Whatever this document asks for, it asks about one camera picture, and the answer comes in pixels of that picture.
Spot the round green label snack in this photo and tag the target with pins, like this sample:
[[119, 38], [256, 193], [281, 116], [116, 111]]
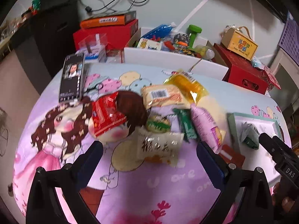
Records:
[[158, 124]]

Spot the beige barcode bread packet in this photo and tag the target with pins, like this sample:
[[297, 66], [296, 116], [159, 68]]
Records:
[[163, 95]]

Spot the black cabinet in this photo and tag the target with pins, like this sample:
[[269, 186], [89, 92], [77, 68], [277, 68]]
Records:
[[52, 29]]

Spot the red box left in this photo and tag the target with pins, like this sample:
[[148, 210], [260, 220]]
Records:
[[117, 35]]

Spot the white shelf unit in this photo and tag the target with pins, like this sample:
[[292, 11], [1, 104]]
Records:
[[286, 73]]

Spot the light blue tissue pack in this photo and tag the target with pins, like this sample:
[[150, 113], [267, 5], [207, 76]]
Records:
[[256, 63]]

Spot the cartoon printed tablecloth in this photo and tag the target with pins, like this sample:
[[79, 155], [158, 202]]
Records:
[[124, 189]]

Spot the small yellow white card box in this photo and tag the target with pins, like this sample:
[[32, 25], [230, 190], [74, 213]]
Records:
[[149, 44]]

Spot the dark green snack packet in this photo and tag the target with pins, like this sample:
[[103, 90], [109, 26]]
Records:
[[186, 124]]

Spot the white cardboard box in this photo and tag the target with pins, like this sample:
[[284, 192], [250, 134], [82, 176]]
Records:
[[170, 60]]

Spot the red patterned card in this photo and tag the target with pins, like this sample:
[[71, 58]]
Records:
[[270, 78]]

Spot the green dumbbell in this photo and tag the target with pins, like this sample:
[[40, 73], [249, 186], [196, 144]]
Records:
[[193, 31]]

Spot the brown red snack packet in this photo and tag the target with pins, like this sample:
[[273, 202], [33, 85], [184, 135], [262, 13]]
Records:
[[230, 156]]

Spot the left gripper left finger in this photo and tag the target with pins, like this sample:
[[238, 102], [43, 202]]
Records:
[[43, 204]]

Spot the red gift box right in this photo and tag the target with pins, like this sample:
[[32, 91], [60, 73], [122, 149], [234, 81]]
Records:
[[241, 72]]

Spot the purple roll snack packet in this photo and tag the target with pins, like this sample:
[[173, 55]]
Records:
[[207, 128]]

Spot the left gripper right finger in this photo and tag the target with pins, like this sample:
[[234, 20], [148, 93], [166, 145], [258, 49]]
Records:
[[246, 190]]

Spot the person's right hand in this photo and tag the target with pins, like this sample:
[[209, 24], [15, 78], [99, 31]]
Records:
[[285, 198]]

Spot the yellow transparent snack packet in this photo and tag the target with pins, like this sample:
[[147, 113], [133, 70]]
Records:
[[190, 88]]

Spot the teal rimmed white tray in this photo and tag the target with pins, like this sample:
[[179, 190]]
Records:
[[253, 158]]

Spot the yellow wooden handle box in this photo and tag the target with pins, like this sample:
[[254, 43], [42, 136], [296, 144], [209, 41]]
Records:
[[238, 40]]

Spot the light green packet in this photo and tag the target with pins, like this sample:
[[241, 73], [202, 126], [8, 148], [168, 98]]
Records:
[[250, 135]]

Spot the black orange toy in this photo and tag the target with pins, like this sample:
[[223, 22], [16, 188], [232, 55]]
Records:
[[181, 40]]

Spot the clear plastic container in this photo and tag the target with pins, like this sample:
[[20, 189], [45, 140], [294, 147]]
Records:
[[94, 47]]

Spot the white chinese text snack packet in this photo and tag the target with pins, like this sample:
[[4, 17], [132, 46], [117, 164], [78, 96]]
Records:
[[158, 147]]

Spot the orange flat box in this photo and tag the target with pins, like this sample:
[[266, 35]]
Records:
[[108, 19]]

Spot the purple perforated basket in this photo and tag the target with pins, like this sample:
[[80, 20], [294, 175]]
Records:
[[289, 38]]

